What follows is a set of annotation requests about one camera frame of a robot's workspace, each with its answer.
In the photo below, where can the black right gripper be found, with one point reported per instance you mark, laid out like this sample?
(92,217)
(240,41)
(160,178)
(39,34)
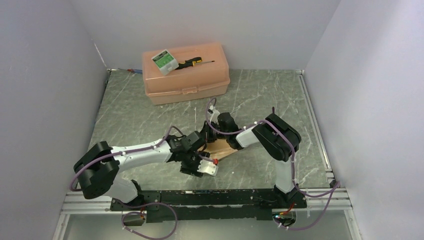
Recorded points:
(207,128)

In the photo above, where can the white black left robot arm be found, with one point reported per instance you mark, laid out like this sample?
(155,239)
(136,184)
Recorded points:
(96,172)

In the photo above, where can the red blue pen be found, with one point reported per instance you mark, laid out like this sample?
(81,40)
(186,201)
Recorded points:
(137,71)

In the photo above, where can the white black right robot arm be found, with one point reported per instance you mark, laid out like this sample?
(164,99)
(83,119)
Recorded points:
(280,140)

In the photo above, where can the green white small box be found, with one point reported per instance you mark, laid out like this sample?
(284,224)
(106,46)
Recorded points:
(165,62)

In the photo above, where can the yellow black screwdriver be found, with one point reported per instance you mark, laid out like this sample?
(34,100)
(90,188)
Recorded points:
(192,62)

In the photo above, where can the aluminium frame rail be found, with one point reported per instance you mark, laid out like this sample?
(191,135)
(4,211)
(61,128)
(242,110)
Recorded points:
(320,201)

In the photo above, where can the peach satin napkin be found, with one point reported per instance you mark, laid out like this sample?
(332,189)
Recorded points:
(219,149)

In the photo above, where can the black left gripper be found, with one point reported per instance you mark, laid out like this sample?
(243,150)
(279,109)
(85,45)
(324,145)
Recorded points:
(193,170)

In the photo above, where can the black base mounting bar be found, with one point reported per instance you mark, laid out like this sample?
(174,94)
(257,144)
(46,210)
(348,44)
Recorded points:
(208,204)

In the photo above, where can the peach plastic storage box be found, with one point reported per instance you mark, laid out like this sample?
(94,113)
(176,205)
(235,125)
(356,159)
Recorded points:
(197,82)

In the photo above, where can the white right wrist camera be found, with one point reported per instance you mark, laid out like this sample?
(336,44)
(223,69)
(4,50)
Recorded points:
(213,114)

